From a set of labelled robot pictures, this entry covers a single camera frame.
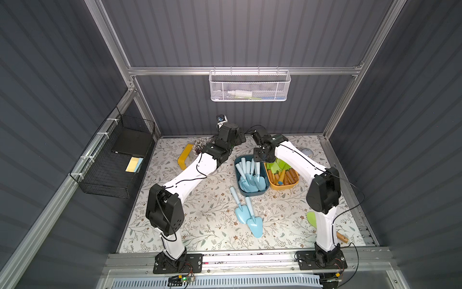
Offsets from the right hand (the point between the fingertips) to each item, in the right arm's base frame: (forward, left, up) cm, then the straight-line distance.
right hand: (259, 158), depth 91 cm
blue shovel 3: (-29, +3, -12) cm, 31 cm away
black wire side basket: (-12, +66, +11) cm, 68 cm away
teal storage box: (-3, -3, -8) cm, 9 cm away
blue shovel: (-9, +6, -11) cm, 15 cm away
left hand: (+4, +12, +15) cm, 19 cm away
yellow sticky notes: (-12, +55, +11) cm, 58 cm away
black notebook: (+1, +61, +11) cm, 62 cm away
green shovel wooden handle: (+1, -9, -9) cm, 13 cm away
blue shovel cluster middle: (-23, +9, -13) cm, 28 cm away
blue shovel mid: (+1, +3, -10) cm, 10 cm away
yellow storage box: (-11, -13, -11) cm, 20 cm away
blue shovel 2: (+3, +7, -10) cm, 13 cm away
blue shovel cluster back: (-8, -1, -10) cm, 13 cm away
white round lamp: (+10, -29, -6) cm, 31 cm away
